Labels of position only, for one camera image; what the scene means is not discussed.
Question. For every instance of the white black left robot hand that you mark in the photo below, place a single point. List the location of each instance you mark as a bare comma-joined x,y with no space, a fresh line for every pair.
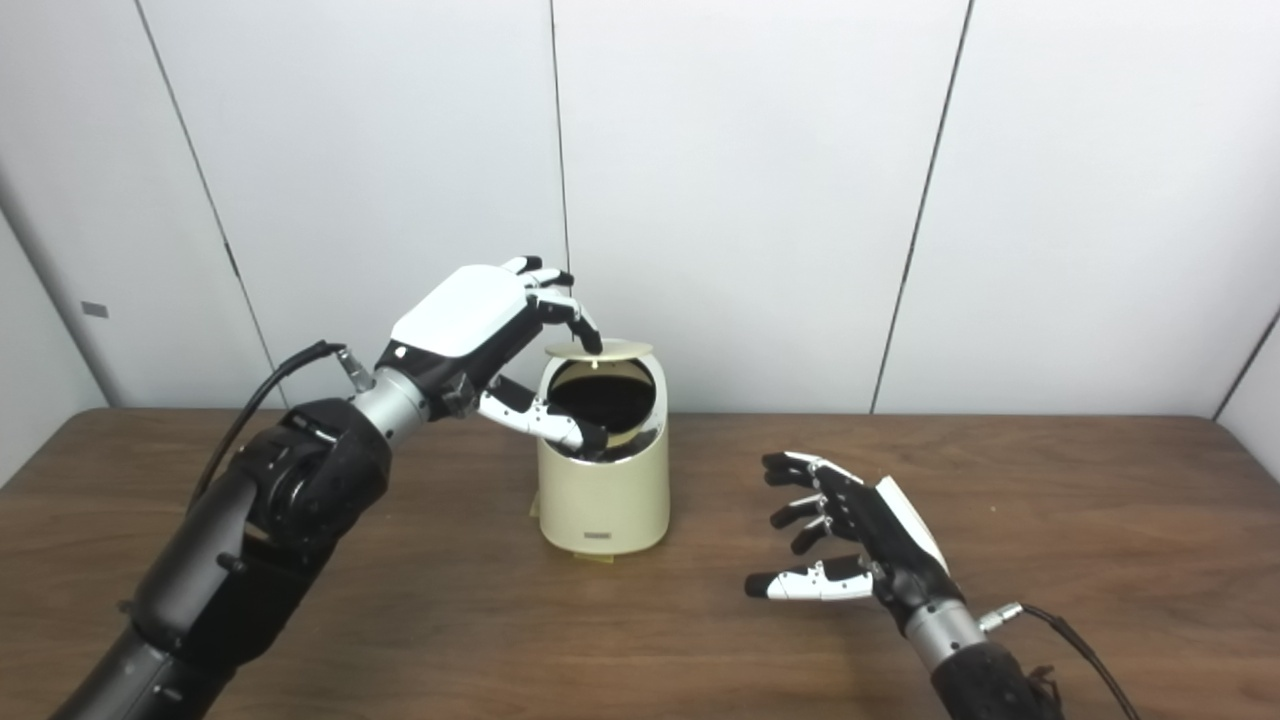
460,315

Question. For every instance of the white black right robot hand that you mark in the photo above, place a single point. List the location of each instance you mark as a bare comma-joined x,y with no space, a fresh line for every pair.
895,545

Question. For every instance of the round cream bin lid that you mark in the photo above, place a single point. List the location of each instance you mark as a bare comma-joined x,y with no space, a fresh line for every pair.
625,349

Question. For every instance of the cream-colored bin body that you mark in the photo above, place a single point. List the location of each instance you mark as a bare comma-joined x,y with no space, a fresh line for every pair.
605,500

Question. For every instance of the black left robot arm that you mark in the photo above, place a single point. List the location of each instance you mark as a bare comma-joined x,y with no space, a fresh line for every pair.
250,540

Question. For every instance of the small gray wall sticker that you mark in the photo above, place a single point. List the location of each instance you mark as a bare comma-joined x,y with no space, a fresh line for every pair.
95,309

